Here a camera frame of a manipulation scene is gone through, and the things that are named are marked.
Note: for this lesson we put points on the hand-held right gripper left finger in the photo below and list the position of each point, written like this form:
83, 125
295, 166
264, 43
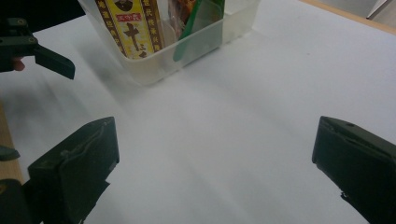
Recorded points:
74, 168

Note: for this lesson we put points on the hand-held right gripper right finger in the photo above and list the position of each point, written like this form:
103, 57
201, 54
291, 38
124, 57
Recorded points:
361, 161

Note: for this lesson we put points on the yellow brown patterned box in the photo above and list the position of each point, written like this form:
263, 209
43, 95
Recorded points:
132, 31

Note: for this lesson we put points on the clear plastic container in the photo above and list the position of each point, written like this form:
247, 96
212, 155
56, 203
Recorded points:
149, 68

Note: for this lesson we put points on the green red seasoning packet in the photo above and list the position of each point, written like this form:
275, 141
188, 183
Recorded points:
186, 37

